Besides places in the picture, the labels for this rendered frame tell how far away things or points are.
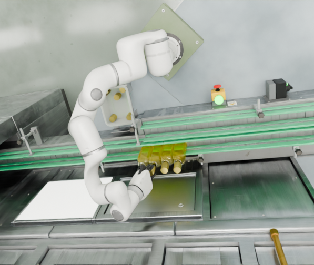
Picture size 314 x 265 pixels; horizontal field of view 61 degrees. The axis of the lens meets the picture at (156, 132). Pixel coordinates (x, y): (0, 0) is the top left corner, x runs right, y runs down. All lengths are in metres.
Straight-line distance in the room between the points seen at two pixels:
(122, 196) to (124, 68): 0.45
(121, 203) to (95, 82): 0.43
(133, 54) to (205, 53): 0.54
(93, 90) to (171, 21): 0.58
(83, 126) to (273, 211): 0.81
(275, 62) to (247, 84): 0.16
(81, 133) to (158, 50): 0.41
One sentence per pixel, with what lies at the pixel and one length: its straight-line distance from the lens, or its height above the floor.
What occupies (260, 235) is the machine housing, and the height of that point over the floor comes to 1.40.
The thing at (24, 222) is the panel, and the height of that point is 1.32.
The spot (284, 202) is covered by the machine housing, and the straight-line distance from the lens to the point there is 1.26.
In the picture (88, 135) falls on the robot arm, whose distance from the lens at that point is 0.93.
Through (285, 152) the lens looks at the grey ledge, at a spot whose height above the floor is 0.88.
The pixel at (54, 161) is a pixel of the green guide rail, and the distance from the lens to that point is 1.70.
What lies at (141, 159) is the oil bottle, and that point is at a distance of 1.29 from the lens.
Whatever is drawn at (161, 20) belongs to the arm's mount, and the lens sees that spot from 1.33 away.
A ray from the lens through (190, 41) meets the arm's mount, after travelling 1.33.
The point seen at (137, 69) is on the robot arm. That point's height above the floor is 1.21.
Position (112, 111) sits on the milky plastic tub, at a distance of 1.57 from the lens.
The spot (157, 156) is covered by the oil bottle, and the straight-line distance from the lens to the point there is 1.28.
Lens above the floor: 2.16
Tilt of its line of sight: 63 degrees down
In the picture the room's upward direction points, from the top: 161 degrees counter-clockwise
